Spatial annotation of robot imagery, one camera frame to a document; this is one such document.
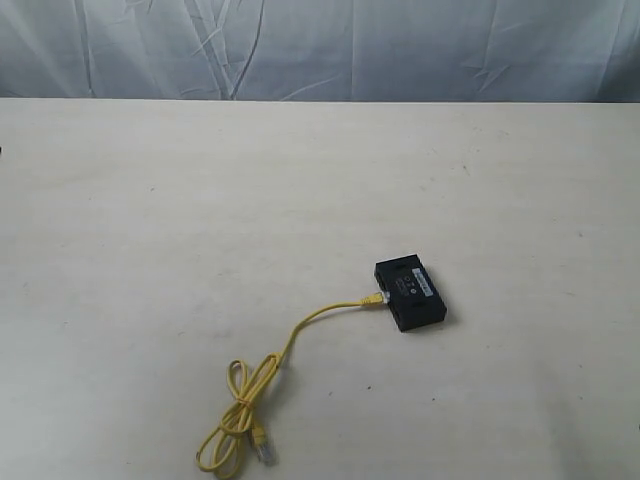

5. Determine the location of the black network switch box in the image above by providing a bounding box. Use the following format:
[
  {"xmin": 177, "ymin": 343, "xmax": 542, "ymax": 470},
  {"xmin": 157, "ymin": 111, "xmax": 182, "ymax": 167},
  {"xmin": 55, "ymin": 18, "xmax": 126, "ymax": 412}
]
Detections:
[{"xmin": 374, "ymin": 254, "xmax": 447, "ymax": 332}]

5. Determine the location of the yellow ethernet cable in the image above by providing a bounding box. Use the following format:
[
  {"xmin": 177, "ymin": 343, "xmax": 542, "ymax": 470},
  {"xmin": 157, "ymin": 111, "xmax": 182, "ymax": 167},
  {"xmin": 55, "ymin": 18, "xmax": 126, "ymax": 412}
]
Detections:
[{"xmin": 194, "ymin": 289, "xmax": 387, "ymax": 477}]

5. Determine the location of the white backdrop curtain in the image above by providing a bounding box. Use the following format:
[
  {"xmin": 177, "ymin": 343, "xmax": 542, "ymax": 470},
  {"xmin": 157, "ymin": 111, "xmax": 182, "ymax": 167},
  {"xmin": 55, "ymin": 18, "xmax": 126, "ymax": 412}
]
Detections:
[{"xmin": 1, "ymin": 1, "xmax": 639, "ymax": 102}]

